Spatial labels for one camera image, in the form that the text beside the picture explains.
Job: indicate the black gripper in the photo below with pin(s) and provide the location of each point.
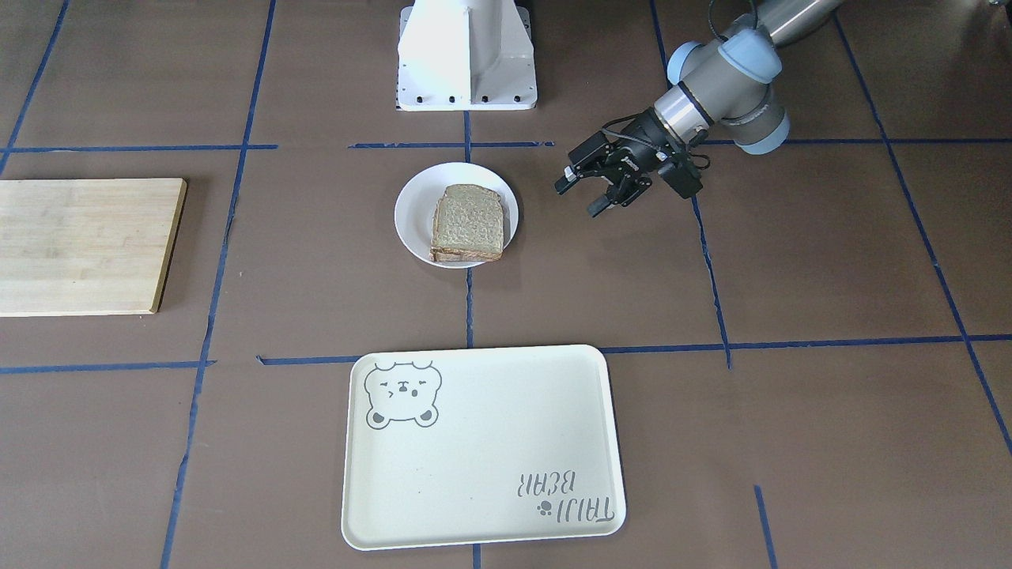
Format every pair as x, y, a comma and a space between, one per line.
642, 145

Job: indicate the plain bread slice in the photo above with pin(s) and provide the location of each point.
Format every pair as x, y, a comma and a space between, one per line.
469, 221

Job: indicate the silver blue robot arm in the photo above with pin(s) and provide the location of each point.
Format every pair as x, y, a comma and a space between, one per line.
727, 82

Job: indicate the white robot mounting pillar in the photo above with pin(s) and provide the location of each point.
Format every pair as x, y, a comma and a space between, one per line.
465, 56

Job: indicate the cream bear serving tray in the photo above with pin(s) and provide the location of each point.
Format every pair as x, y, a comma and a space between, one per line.
455, 447

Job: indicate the wooden cutting board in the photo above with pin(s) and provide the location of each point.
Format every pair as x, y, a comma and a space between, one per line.
73, 247

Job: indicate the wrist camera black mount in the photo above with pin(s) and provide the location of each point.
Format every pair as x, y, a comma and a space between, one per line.
681, 174

